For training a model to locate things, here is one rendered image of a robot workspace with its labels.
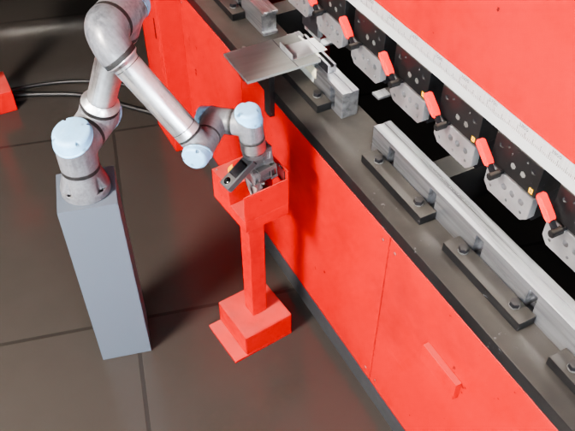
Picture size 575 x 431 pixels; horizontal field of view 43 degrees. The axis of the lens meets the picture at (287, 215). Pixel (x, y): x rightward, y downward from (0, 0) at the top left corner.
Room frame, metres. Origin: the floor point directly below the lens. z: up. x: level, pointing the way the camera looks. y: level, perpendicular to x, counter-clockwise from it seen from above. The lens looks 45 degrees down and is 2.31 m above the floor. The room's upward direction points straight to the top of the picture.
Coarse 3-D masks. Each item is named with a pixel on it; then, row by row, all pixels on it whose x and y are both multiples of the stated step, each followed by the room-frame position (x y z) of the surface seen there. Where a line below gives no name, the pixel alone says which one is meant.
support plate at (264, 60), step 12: (288, 36) 2.14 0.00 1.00; (252, 48) 2.07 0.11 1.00; (264, 48) 2.07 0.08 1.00; (276, 48) 2.07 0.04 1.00; (228, 60) 2.00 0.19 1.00; (240, 60) 2.00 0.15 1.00; (252, 60) 2.00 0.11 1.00; (264, 60) 2.00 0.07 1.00; (276, 60) 2.00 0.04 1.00; (288, 60) 2.00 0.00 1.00; (300, 60) 2.00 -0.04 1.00; (312, 60) 2.00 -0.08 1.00; (240, 72) 1.93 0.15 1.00; (252, 72) 1.93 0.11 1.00; (264, 72) 1.93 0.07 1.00; (276, 72) 1.93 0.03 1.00
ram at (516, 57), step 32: (352, 0) 1.83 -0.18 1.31; (384, 0) 1.70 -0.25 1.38; (416, 0) 1.59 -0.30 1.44; (448, 0) 1.49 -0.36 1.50; (480, 0) 1.40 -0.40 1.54; (512, 0) 1.32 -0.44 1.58; (544, 0) 1.25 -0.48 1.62; (416, 32) 1.57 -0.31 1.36; (448, 32) 1.47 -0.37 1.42; (480, 32) 1.38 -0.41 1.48; (512, 32) 1.31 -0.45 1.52; (544, 32) 1.23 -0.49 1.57; (480, 64) 1.36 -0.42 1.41; (512, 64) 1.29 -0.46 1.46; (544, 64) 1.22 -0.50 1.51; (512, 96) 1.27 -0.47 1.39; (544, 96) 1.20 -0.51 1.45; (544, 128) 1.17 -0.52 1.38; (544, 160) 1.15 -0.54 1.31
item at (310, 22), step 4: (304, 16) 2.12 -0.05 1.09; (308, 16) 2.10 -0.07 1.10; (304, 20) 2.12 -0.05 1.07; (308, 20) 2.10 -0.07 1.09; (312, 20) 2.07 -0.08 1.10; (316, 20) 2.05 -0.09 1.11; (304, 24) 2.12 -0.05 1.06; (308, 24) 2.10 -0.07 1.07; (312, 24) 2.07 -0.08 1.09; (316, 24) 2.05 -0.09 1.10; (308, 28) 2.09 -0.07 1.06; (312, 28) 2.07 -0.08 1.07; (316, 28) 2.05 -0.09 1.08; (312, 32) 2.07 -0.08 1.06; (316, 32) 2.05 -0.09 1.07; (320, 32) 2.05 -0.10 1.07; (312, 36) 2.09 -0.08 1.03; (316, 36) 2.05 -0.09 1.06; (320, 36) 2.05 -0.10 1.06
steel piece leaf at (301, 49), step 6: (300, 42) 2.10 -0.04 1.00; (306, 42) 2.10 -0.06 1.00; (282, 48) 2.06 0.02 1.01; (288, 48) 2.07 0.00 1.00; (294, 48) 2.07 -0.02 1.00; (300, 48) 2.07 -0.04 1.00; (306, 48) 2.07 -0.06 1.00; (312, 48) 2.07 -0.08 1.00; (288, 54) 2.02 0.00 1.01; (294, 54) 2.03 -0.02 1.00; (300, 54) 2.03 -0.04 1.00; (306, 54) 2.03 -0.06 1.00; (312, 54) 2.03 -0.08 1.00
